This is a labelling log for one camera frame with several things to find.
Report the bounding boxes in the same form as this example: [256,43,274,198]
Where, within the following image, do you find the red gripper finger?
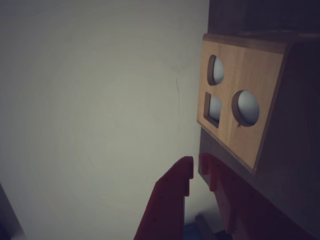
[198,152,319,240]
[133,156,195,240]

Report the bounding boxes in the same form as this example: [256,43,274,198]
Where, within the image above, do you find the wooden shape sorter box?
[196,32,320,238]

